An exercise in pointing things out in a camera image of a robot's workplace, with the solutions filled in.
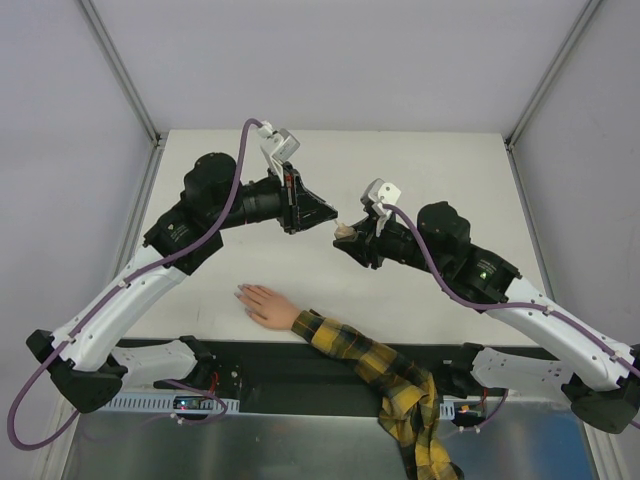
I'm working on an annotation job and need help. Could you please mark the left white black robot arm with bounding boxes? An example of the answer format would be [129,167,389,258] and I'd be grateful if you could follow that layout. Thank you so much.
[26,153,338,414]

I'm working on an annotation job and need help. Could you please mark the mannequin hand with painted nails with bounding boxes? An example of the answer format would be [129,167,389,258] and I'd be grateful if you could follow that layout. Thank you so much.
[235,284,301,331]

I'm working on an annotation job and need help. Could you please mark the yellow black plaid shirt sleeve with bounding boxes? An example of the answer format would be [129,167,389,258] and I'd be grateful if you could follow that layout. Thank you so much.
[292,310,464,479]

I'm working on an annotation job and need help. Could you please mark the white slotted cable duct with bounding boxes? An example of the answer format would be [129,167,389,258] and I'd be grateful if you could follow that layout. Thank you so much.
[101,392,240,415]

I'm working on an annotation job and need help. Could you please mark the right control board yellow connector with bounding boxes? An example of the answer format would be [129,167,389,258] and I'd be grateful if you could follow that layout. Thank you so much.
[454,403,486,418]

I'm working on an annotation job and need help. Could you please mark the right aluminium frame post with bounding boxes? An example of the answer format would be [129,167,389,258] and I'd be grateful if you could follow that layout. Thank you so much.
[504,0,606,152]

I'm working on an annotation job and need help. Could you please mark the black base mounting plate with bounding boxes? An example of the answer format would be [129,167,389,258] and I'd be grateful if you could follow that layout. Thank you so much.
[119,337,561,415]

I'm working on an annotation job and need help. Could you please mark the left aluminium frame post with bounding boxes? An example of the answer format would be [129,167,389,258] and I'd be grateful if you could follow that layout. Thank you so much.
[75,0,162,146]

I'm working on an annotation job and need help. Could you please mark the beige nail polish bottle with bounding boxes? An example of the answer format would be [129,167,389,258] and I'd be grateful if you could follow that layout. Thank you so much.
[334,222,357,240]

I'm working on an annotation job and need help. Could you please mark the aluminium frame post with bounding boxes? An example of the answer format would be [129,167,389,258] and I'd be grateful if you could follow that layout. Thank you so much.
[504,0,606,152]
[75,0,162,146]

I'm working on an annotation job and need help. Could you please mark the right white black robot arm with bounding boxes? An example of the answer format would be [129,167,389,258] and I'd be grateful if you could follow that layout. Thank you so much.
[333,201,639,434]

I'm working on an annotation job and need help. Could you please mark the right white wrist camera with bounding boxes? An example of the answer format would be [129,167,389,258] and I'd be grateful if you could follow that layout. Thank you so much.
[360,178,401,237]

